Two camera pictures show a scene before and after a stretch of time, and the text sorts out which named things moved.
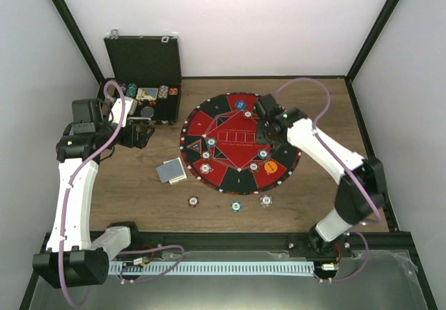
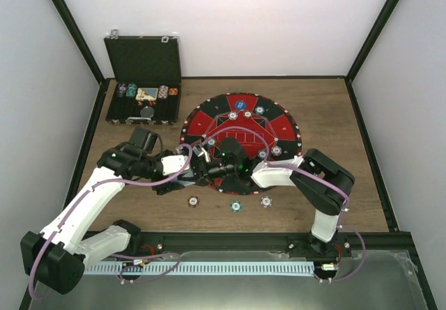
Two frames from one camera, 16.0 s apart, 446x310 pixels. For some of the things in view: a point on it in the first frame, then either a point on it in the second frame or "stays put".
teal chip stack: (235, 205) stays put
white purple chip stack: (265, 200) stays put
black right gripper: (279, 143) to (200, 168)
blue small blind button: (240, 104) stays put
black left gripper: (142, 138) to (163, 188)
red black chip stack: (194, 201) stays put
